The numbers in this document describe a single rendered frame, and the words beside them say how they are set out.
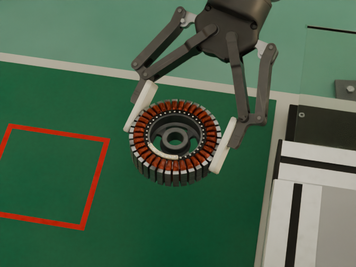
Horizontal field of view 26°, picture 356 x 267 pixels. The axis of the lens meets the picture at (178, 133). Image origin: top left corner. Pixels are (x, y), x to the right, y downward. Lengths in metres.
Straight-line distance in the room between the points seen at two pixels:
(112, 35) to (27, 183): 1.24
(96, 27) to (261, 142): 1.27
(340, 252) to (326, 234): 0.02
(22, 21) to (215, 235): 1.46
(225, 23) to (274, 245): 0.37
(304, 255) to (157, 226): 0.45
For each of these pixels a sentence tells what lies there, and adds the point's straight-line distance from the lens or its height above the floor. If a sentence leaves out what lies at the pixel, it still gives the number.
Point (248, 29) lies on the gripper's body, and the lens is 0.95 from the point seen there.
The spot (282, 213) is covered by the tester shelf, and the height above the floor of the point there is 1.12.
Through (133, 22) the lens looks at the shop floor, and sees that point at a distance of 2.37.
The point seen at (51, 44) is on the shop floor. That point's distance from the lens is 2.33.
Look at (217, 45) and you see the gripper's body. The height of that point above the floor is 1.00.
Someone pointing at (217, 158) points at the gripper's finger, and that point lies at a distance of 0.92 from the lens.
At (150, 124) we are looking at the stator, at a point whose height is 0.94.
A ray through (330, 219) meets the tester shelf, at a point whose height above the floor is 1.11.
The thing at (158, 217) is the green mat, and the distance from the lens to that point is 1.09.
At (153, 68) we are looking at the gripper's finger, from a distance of 0.96.
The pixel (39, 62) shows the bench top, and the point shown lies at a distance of 1.28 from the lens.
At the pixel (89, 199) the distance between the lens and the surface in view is 1.12.
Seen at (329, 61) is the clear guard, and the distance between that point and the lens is 0.86.
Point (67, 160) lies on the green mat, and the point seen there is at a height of 0.75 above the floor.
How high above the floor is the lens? 1.70
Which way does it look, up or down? 54 degrees down
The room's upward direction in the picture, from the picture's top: straight up
